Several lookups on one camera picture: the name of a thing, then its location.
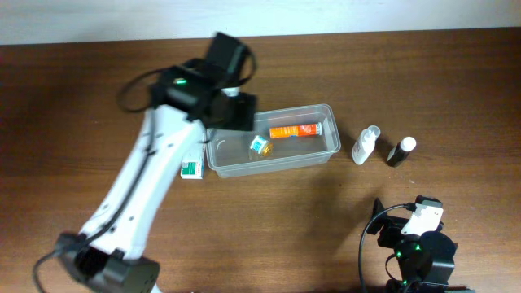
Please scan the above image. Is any white spray bottle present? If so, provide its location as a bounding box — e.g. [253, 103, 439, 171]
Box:
[352, 125, 381, 165]

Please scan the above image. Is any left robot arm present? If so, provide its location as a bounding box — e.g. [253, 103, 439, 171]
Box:
[51, 33, 256, 292]

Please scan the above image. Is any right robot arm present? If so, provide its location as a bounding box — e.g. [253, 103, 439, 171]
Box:
[357, 195, 473, 293]

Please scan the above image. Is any white green medicine box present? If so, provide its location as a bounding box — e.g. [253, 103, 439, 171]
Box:
[180, 143, 205, 180]

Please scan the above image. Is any orange tablet tube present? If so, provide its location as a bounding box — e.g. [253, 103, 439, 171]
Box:
[269, 123, 322, 139]

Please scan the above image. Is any small amber jar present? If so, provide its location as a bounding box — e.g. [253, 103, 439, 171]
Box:
[248, 135, 274, 160]

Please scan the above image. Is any black bottle white cap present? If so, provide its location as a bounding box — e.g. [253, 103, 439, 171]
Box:
[387, 137, 417, 168]

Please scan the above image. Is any clear plastic container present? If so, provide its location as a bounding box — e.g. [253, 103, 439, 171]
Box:
[206, 104, 341, 178]

